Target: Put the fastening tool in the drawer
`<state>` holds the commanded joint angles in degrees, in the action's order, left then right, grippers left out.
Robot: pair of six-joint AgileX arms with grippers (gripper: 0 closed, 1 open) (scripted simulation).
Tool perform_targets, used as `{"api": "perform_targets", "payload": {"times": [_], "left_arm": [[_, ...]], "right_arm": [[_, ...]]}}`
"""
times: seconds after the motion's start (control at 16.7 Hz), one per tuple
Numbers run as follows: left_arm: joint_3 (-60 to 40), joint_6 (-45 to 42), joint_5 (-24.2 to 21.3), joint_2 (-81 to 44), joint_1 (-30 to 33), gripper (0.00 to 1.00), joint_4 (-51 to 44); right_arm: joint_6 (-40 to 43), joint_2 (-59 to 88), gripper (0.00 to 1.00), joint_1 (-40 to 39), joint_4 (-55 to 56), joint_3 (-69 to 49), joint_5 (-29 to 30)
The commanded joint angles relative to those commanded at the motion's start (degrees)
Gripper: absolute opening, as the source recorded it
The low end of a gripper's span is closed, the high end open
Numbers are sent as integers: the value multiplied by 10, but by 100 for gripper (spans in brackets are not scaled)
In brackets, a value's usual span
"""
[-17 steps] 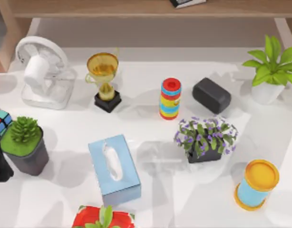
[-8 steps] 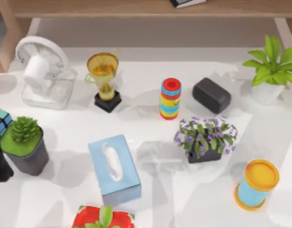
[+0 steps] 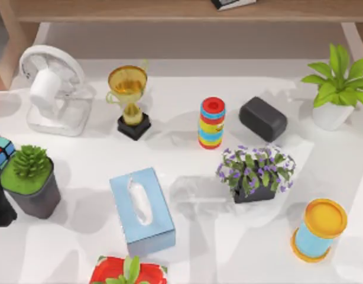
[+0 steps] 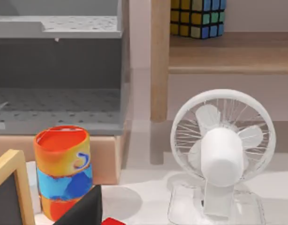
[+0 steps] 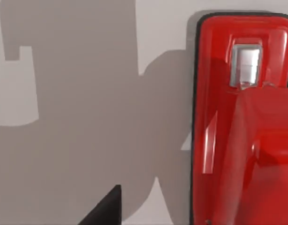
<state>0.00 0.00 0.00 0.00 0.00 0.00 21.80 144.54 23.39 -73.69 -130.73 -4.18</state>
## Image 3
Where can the stack of coloured rings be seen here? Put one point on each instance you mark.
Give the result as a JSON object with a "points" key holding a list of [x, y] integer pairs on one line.
{"points": [[211, 124]]}

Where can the gold trophy on black base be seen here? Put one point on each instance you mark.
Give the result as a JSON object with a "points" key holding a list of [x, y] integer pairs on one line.
{"points": [[129, 88]]}

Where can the light blue tissue box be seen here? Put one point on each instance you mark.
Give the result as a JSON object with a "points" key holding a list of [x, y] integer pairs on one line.
{"points": [[141, 210]]}

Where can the purple flowers in black pot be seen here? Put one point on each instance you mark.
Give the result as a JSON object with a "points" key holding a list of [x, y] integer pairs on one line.
{"points": [[255, 174]]}

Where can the dark grey rounded speaker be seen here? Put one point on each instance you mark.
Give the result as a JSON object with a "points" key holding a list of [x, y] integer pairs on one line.
{"points": [[262, 119]]}

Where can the wooden shelf unit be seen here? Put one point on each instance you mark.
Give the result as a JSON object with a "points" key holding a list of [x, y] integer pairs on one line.
{"points": [[169, 12]]}

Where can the white desk fan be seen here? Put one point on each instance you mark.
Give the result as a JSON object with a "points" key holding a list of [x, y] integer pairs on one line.
{"points": [[55, 97]]}

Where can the plant in red pot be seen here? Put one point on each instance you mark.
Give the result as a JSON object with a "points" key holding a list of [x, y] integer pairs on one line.
{"points": [[128, 272]]}

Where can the black and white book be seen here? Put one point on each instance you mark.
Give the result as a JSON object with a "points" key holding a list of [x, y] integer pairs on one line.
{"points": [[231, 3]]}

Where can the green succulent in grey pot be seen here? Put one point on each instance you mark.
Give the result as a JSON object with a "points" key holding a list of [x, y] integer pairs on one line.
{"points": [[29, 183]]}

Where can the blue and yellow canister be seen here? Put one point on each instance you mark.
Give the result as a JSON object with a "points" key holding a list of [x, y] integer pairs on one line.
{"points": [[317, 233]]}

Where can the green plant in white pot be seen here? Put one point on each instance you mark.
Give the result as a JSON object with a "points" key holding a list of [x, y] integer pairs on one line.
{"points": [[336, 88]]}

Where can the colourful puzzle cube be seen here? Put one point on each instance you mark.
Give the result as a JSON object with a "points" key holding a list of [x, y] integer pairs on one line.
{"points": [[1, 151]]}

